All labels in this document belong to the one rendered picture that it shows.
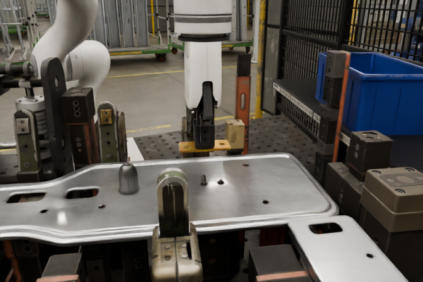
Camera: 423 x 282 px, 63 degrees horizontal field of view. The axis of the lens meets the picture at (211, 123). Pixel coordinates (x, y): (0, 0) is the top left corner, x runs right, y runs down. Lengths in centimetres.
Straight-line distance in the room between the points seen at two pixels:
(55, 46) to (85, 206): 60
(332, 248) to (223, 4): 35
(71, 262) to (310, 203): 35
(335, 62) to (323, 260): 42
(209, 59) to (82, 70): 71
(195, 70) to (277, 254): 27
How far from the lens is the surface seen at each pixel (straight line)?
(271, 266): 48
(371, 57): 108
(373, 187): 56
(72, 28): 101
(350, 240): 52
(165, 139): 158
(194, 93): 49
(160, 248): 41
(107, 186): 63
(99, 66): 116
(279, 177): 64
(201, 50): 48
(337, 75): 76
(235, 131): 69
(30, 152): 75
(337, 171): 69
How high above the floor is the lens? 130
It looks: 20 degrees down
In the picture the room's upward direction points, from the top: straight up
